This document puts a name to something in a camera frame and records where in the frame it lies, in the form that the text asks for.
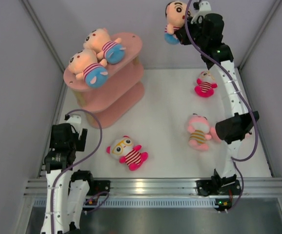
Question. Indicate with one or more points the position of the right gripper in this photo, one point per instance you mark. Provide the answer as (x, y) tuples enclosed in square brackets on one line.
[(181, 33)]

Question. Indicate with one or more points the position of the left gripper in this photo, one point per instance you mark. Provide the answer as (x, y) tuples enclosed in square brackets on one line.
[(83, 136)]

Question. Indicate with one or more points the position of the black-haired boy doll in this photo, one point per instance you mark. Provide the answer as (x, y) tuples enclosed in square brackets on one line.
[(175, 14)]

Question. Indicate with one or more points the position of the peach pig toy blue shorts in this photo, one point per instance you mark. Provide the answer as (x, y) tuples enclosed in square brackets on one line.
[(106, 48)]

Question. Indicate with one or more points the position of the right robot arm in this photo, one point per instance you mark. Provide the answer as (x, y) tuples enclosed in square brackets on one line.
[(239, 117)]

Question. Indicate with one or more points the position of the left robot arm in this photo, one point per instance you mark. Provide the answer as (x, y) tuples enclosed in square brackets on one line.
[(66, 188)]

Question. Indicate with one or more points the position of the pink wooden shelf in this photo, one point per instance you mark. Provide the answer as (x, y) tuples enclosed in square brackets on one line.
[(122, 90)]

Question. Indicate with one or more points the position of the white panda toy yellow glasses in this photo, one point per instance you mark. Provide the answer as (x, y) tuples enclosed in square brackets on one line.
[(127, 152)]

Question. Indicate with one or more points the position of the pink frog toy striped shirt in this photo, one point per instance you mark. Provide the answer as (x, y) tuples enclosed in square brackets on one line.
[(199, 129)]

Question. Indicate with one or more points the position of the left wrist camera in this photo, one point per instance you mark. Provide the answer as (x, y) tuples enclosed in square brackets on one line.
[(74, 120)]

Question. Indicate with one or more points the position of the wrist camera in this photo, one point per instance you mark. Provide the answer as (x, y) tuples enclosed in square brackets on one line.
[(202, 8), (74, 120)]

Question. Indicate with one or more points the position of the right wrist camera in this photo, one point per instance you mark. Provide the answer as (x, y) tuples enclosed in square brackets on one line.
[(202, 8)]

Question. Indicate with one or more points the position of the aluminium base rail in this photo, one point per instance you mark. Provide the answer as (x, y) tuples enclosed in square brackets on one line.
[(253, 187)]

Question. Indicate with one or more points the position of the white slotted cable duct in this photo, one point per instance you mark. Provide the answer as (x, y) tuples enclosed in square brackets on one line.
[(164, 203)]

